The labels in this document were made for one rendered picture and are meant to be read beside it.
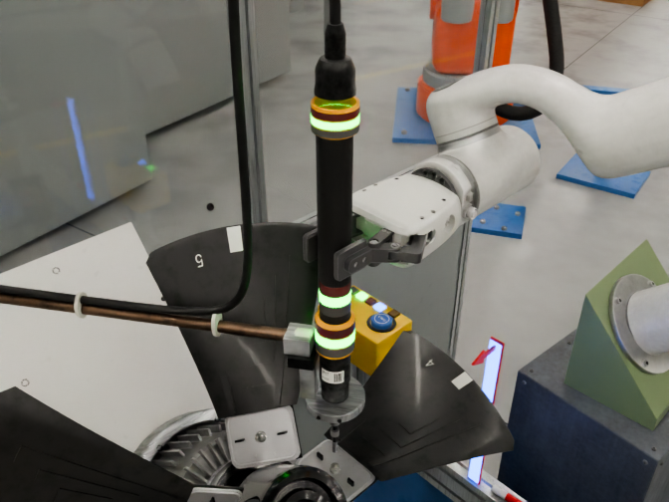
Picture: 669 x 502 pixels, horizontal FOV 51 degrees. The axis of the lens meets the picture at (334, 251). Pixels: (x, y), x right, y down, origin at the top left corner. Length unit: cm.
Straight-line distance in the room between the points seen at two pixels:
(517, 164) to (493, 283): 248
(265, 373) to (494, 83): 42
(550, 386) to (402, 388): 50
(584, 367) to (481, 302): 181
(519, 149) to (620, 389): 66
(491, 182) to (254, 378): 36
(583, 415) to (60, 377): 92
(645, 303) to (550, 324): 179
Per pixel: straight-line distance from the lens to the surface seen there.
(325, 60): 60
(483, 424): 101
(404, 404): 99
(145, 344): 105
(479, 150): 82
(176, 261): 88
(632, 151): 77
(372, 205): 73
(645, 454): 139
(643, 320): 136
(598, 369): 140
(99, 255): 106
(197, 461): 94
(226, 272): 87
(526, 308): 320
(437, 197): 75
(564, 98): 78
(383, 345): 128
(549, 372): 148
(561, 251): 364
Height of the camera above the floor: 190
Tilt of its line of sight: 33 degrees down
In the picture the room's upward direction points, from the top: straight up
